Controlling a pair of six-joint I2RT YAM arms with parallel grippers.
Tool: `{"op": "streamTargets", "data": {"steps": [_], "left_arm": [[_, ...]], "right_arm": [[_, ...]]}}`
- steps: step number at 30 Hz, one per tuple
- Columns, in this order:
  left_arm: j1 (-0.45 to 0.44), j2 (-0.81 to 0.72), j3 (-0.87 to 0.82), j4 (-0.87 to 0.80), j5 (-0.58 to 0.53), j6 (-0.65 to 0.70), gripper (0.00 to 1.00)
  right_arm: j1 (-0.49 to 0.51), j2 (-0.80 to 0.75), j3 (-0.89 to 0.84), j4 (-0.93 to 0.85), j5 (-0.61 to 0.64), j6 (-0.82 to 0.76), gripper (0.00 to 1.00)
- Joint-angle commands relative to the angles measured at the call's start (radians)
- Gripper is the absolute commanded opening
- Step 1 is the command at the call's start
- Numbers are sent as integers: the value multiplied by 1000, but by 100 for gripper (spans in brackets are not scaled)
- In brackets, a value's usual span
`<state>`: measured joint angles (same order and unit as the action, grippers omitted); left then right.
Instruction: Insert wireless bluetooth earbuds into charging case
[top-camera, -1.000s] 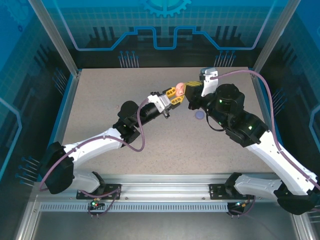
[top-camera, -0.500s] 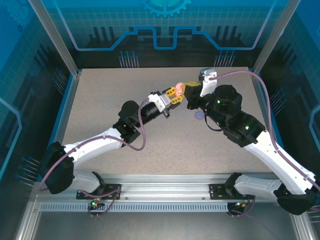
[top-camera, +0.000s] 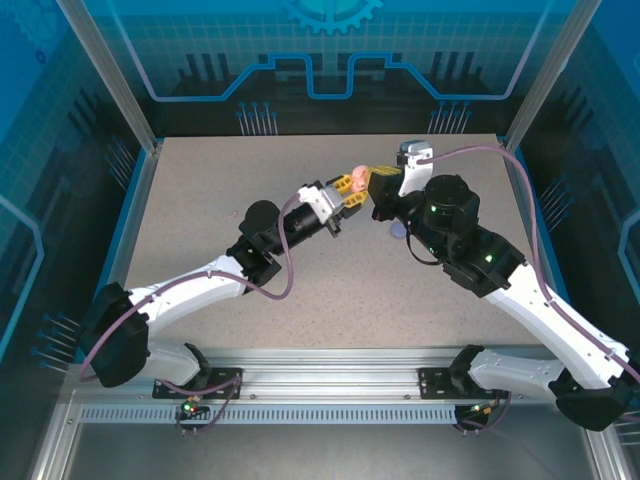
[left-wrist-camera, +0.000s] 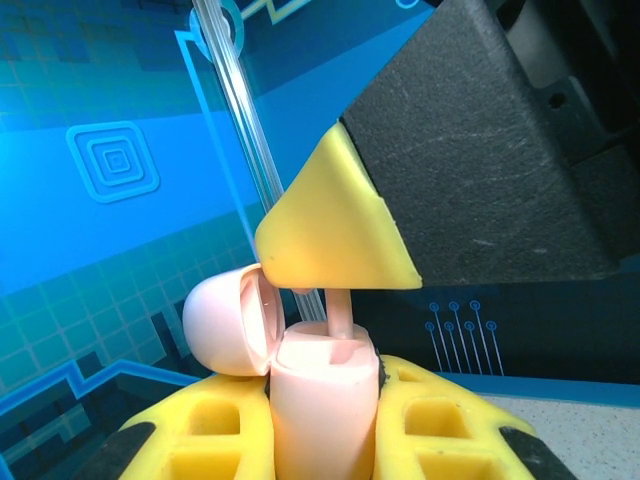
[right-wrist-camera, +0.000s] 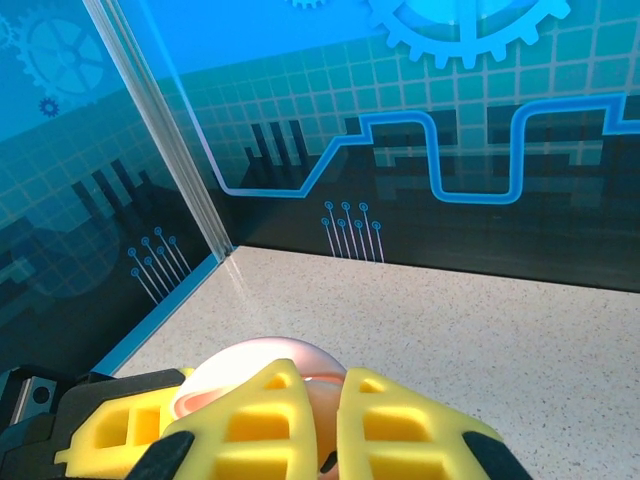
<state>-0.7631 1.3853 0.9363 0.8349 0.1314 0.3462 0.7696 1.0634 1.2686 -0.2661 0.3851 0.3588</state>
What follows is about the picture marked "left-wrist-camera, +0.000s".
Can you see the aluminium enclosure corner post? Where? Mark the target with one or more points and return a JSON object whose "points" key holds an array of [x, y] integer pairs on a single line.
{"points": [[230, 85]]}

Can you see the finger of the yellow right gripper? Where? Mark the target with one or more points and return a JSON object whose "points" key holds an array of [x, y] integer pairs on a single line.
{"points": [[450, 175]]}

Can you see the blue table edge strip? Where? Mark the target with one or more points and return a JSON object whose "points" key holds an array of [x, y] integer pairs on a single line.
{"points": [[550, 385]]}

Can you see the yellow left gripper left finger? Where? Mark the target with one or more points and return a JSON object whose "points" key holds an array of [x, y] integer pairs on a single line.
{"points": [[170, 440]]}

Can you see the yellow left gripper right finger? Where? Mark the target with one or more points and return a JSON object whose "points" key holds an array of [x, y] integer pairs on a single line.
{"points": [[495, 450]]}

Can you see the pink earbud charging case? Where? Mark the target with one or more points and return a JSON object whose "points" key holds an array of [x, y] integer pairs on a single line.
{"points": [[320, 410]]}

